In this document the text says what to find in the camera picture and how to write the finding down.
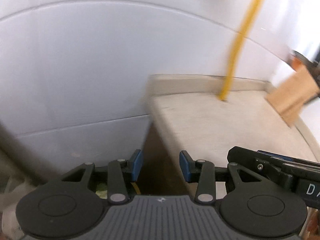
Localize orange bowl on sill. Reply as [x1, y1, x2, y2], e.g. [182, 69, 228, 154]
[291, 55, 305, 72]

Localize yellow gas pipe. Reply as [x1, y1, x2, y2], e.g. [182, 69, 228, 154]
[217, 0, 264, 101]

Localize wooden knife block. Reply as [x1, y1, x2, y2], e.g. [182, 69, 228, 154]
[266, 66, 319, 127]

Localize pale cabbage leaf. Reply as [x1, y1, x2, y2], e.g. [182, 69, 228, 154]
[95, 183, 107, 199]

